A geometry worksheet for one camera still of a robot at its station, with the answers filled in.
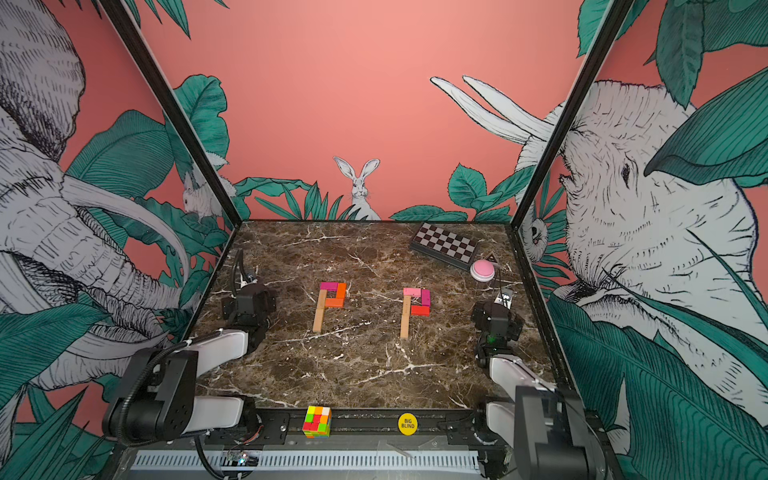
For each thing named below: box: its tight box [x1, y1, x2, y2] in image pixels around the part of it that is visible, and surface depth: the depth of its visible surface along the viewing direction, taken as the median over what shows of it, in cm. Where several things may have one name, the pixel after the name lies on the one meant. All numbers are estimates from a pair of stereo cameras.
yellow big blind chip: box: [397, 412, 419, 436], surface depth 76 cm
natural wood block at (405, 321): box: [400, 308, 410, 338], surface depth 95 cm
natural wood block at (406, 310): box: [401, 296, 411, 323], surface depth 97 cm
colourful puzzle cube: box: [302, 405, 333, 439], surface depth 73 cm
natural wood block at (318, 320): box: [313, 308, 325, 333], surface depth 94 cm
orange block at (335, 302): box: [326, 298, 344, 308], surface depth 98 cm
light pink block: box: [403, 287, 421, 297], surface depth 100 cm
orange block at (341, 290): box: [336, 282, 347, 299], surface depth 102 cm
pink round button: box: [470, 259, 495, 282], surface depth 106 cm
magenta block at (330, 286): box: [320, 282, 338, 292], surface depth 103 cm
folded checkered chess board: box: [409, 223, 480, 271], surface depth 113 cm
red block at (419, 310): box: [411, 305, 431, 317], surface depth 98 cm
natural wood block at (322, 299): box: [317, 289, 328, 309], surface depth 100 cm
